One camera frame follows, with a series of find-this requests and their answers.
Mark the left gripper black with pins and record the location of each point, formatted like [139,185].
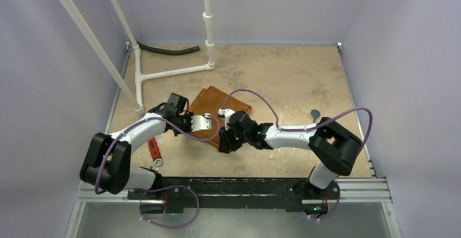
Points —
[188,117]

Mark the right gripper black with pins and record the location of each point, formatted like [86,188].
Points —
[226,142]

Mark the orange cloth napkin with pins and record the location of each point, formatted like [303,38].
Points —
[210,100]

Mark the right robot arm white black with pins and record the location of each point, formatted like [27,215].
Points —
[336,147]

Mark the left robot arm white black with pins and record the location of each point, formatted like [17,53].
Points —
[107,162]

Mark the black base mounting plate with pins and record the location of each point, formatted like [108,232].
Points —
[289,194]

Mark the small dark blue disc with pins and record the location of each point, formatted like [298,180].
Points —
[315,115]

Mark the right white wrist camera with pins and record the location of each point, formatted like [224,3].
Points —
[225,113]

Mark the red handled adjustable wrench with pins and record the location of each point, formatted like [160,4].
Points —
[155,152]

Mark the aluminium extrusion rail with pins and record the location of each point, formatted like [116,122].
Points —
[354,190]

